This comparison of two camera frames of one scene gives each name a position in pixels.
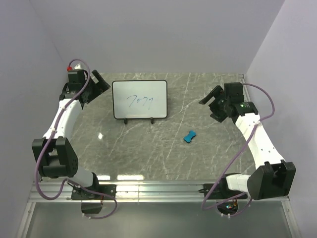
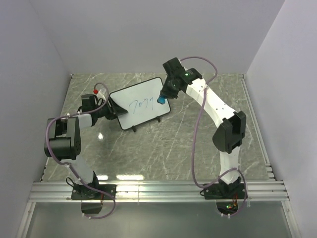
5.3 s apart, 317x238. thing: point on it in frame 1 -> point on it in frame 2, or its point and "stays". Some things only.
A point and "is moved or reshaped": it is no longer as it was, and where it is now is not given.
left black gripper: x=98 y=90 -> x=114 y=110
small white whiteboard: x=142 y=99 is moved or reshaped
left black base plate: x=79 y=194 stays
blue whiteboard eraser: x=187 y=138 -> x=161 y=100
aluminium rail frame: x=48 y=191 stays
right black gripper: x=216 y=92 -> x=164 y=92
